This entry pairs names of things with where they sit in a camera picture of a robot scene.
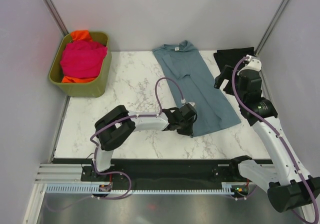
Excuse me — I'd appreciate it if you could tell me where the blue-grey t-shirt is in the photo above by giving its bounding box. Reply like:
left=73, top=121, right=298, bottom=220
left=152, top=40, right=241, bottom=137

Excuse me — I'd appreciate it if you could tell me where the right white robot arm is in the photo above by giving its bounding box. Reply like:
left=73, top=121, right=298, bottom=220
left=214, top=65, right=320, bottom=213

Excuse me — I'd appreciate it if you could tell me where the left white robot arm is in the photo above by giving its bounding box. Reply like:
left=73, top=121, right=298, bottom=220
left=90, top=102, right=198, bottom=181

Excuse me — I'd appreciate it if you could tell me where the folded black t-shirt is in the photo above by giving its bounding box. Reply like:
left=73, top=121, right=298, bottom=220
left=212, top=46, right=258, bottom=95

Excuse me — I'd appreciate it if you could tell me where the olive green plastic bin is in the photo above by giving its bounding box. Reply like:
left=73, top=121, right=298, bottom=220
left=48, top=31, right=112, bottom=98

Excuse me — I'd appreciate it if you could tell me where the magenta t-shirt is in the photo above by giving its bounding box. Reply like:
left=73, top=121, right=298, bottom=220
left=60, top=40, right=108, bottom=79

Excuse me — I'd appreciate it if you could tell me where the orange t-shirt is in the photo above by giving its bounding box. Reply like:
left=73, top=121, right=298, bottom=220
left=62, top=30, right=94, bottom=83

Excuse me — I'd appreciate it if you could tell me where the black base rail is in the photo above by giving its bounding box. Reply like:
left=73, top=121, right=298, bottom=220
left=52, top=158, right=273, bottom=191

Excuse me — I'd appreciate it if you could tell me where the white slotted cable duct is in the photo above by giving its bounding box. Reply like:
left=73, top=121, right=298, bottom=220
left=45, top=182, right=253, bottom=198

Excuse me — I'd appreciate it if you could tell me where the right aluminium frame post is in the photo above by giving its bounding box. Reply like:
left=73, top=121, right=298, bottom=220
left=253, top=0, right=301, bottom=57

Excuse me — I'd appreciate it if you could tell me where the aluminium frame post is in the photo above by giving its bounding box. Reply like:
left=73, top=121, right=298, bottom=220
left=253, top=0, right=301, bottom=57
left=43, top=0, right=69, bottom=36

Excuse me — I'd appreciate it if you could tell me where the aluminium extrusion rail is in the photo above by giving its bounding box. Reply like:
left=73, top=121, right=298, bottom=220
left=35, top=163, right=83, bottom=184

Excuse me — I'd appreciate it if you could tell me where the left aluminium frame post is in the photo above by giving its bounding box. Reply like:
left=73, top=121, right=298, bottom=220
left=43, top=0, right=69, bottom=36

